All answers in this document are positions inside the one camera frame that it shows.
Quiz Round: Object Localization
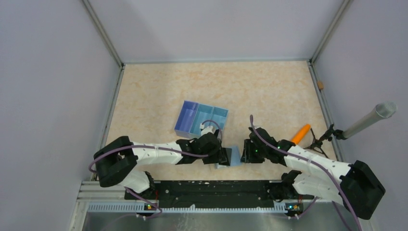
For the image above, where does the beige card holder wallet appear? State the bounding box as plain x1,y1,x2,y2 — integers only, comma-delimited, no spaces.
215,145,242,169

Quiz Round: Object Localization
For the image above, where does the single black credit card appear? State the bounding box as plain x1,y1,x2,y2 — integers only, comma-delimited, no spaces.
219,148,232,167

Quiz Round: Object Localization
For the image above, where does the blue three-compartment box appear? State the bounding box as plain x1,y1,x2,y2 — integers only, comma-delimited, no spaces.
174,101,229,139

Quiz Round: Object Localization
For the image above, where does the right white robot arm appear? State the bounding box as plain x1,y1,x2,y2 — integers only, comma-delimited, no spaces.
248,127,386,220

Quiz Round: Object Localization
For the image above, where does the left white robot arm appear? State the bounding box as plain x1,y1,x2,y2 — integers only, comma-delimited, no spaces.
89,132,228,199

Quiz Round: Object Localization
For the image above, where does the orange cylindrical object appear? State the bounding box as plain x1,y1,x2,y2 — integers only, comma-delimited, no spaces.
291,124,311,144

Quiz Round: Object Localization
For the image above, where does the small tan block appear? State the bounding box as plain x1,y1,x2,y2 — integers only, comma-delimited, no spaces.
317,81,324,90

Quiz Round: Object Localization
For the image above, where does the silver microphone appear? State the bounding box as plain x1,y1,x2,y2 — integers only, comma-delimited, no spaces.
307,101,398,158

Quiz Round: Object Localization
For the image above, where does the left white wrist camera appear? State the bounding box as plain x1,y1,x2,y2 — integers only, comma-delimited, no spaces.
200,123,217,136

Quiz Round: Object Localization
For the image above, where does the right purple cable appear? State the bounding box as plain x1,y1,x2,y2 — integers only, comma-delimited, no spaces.
249,115,362,231

